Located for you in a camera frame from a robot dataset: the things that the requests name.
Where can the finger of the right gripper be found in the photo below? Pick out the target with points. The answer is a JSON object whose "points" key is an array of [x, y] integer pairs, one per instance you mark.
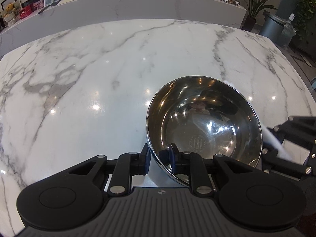
{"points": [[270, 162], [299, 130]]}

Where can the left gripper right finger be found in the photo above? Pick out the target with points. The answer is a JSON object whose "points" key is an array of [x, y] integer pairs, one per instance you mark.
{"points": [[192, 165]]}

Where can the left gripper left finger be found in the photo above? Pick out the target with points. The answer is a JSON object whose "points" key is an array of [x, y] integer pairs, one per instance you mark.
{"points": [[125, 167]]}

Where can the blue stainless steel bowl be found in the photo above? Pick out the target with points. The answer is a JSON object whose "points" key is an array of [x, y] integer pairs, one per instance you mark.
{"points": [[203, 115]]}

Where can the white paper towel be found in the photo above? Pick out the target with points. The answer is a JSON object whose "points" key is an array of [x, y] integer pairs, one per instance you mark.
{"points": [[274, 140]]}

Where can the clear water bottle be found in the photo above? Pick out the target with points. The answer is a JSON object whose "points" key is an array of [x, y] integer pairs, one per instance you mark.
{"points": [[288, 32]]}

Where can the grey trash bin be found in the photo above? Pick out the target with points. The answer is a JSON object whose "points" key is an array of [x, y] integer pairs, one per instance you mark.
{"points": [[272, 27]]}

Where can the potted green plant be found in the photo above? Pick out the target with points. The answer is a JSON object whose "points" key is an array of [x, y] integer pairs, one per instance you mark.
{"points": [[253, 8]]}

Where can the black remote control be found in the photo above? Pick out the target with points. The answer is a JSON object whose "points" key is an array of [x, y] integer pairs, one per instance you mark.
{"points": [[44, 9]]}

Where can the small white display clock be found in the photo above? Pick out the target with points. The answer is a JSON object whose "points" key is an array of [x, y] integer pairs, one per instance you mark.
{"points": [[48, 2]]}

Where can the red gift box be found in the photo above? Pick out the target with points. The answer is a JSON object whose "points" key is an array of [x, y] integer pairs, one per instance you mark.
{"points": [[25, 12]]}

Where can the teddy bear toy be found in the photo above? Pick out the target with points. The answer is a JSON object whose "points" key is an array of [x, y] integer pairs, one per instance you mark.
{"points": [[10, 14]]}

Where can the framed photo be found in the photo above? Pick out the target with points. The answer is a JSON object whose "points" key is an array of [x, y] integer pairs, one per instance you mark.
{"points": [[4, 3]]}

